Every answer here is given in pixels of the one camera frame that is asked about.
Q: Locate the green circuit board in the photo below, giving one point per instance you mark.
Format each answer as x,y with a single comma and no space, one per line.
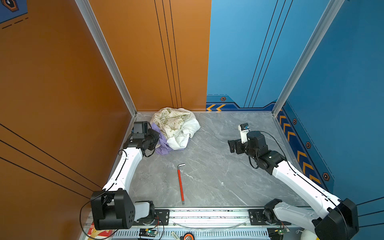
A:
148,234

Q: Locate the small circuit board right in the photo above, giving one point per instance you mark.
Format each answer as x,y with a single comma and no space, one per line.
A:
282,230

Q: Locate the orange black tape measure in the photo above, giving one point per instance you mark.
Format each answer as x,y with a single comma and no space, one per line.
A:
188,236

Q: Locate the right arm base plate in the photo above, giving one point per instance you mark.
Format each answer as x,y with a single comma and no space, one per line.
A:
258,217

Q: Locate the red handled hex key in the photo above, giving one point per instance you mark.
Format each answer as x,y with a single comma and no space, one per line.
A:
181,183

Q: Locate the purple cloth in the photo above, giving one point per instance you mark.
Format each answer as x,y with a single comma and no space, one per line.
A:
162,147

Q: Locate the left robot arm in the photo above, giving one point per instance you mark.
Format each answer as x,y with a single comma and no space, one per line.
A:
112,207

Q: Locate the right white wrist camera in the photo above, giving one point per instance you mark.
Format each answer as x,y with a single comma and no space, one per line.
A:
244,129

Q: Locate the white cloth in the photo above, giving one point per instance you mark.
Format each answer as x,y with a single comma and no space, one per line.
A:
179,137

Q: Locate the floral patterned cloth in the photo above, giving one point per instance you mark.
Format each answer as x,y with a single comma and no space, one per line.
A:
171,121

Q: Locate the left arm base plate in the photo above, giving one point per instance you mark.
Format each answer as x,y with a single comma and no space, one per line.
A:
162,215

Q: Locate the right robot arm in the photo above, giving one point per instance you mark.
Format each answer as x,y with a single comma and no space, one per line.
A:
330,217

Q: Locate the red box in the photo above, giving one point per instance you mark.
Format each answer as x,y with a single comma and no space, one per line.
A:
94,234

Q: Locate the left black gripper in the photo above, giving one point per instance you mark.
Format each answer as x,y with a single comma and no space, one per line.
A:
148,130

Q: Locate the white plush toy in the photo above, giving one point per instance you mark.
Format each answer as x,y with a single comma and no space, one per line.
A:
308,235

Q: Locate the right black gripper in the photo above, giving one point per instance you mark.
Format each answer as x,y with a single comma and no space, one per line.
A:
238,143

